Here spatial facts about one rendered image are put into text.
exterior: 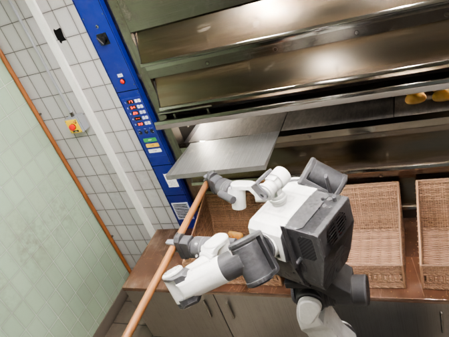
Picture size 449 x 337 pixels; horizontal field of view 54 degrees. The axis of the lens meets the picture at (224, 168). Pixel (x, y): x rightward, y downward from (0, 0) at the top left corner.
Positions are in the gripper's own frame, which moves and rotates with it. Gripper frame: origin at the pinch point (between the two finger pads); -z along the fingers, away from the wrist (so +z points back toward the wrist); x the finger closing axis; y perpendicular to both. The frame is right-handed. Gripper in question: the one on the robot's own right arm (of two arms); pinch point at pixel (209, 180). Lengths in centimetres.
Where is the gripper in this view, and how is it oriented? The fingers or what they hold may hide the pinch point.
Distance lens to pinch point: 214.8
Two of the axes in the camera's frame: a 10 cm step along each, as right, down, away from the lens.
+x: -3.1, -8.1, -4.9
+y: -7.5, 5.3, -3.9
